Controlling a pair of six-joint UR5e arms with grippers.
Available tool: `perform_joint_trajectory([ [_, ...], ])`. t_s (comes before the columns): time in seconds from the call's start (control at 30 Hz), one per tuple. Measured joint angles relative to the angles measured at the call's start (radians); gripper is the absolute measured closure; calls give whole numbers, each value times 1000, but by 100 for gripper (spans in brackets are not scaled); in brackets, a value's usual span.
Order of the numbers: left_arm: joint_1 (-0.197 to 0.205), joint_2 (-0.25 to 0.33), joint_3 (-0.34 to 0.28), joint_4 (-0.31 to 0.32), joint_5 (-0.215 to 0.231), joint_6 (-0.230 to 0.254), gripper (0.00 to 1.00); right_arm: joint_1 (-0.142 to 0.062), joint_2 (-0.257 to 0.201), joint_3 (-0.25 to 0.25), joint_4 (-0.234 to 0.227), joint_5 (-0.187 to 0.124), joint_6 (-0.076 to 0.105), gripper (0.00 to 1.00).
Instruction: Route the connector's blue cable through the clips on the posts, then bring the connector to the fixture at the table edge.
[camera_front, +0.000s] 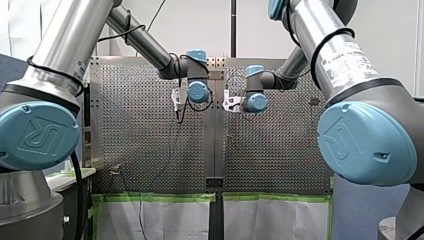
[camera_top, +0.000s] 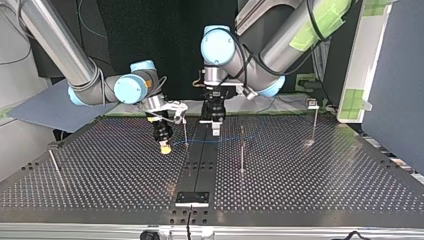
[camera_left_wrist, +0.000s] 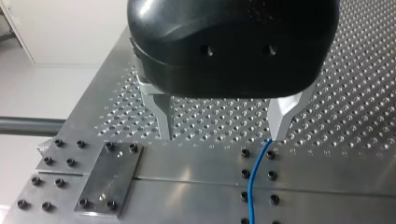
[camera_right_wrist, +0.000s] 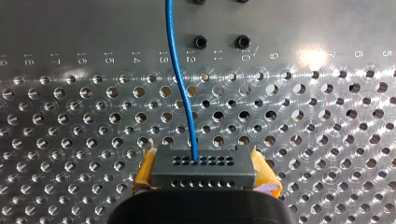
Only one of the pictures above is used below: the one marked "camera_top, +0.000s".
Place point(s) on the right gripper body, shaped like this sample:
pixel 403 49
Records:
pixel 162 128

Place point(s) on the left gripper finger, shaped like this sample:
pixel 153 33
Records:
pixel 216 129

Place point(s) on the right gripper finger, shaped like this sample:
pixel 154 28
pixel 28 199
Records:
pixel 165 148

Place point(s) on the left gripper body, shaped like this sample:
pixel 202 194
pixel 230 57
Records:
pixel 213 108

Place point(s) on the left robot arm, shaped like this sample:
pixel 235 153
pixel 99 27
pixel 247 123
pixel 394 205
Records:
pixel 283 43

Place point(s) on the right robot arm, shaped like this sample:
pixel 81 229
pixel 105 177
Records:
pixel 63 50

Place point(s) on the connector holder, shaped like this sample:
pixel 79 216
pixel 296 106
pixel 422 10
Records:
pixel 192 197

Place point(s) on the grey board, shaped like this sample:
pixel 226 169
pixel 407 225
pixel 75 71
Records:
pixel 50 106

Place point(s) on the metal post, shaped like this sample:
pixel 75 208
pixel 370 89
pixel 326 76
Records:
pixel 314 120
pixel 53 160
pixel 242 150
pixel 185 135

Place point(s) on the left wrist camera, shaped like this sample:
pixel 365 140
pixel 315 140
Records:
pixel 246 91

